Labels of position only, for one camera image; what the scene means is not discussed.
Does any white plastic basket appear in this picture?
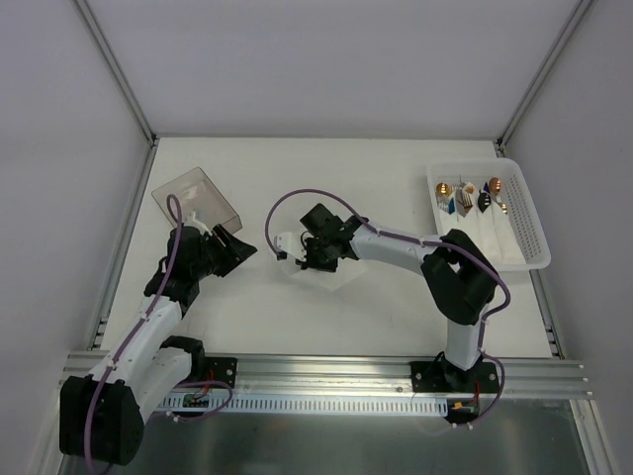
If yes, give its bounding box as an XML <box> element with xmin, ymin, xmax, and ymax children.
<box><xmin>427</xmin><ymin>158</ymin><xmax>551</xmax><ymax>271</ymax></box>

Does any white paper napkin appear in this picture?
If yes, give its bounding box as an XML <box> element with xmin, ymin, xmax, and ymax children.
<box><xmin>278</xmin><ymin>259</ymin><xmax>368</xmax><ymax>292</ymax></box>

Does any right aluminium frame post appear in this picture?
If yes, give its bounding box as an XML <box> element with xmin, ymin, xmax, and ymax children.
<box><xmin>496</xmin><ymin>0</ymin><xmax>595</xmax><ymax>156</ymax></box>

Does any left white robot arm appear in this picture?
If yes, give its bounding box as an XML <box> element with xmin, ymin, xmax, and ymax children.
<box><xmin>58</xmin><ymin>225</ymin><xmax>257</xmax><ymax>466</ymax></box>

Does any left aluminium frame post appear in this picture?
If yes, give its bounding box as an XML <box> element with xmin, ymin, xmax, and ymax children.
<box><xmin>72</xmin><ymin>0</ymin><xmax>156</xmax><ymax>146</ymax></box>

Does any aluminium front rail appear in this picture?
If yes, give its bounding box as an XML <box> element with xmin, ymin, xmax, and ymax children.
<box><xmin>56</xmin><ymin>348</ymin><xmax>593</xmax><ymax>400</ymax></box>

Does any aluminium frame post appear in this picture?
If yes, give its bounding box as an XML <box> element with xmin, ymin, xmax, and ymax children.
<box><xmin>72</xmin><ymin>0</ymin><xmax>156</xmax><ymax>146</ymax></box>
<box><xmin>496</xmin><ymin>0</ymin><xmax>595</xmax><ymax>156</ymax></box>

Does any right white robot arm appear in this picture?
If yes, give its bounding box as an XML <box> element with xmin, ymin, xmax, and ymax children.
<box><xmin>298</xmin><ymin>204</ymin><xmax>498</xmax><ymax>392</ymax></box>

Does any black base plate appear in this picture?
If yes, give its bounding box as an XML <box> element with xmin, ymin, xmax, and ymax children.
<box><xmin>408</xmin><ymin>357</ymin><xmax>500</xmax><ymax>394</ymax></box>
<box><xmin>187</xmin><ymin>355</ymin><xmax>238</xmax><ymax>388</ymax></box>

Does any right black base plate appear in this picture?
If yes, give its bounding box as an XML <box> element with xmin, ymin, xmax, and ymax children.
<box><xmin>408</xmin><ymin>357</ymin><xmax>500</xmax><ymax>394</ymax></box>

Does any transparent brown plastic tray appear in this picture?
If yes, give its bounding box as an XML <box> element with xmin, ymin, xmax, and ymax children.
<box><xmin>151</xmin><ymin>167</ymin><xmax>242</xmax><ymax>235</ymax></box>

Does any white slotted cable duct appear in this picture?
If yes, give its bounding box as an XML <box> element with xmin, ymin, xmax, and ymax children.
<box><xmin>156</xmin><ymin>391</ymin><xmax>448</xmax><ymax>418</ymax></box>

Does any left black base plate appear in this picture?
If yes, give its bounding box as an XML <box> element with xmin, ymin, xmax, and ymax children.
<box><xmin>187</xmin><ymin>355</ymin><xmax>238</xmax><ymax>388</ymax></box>

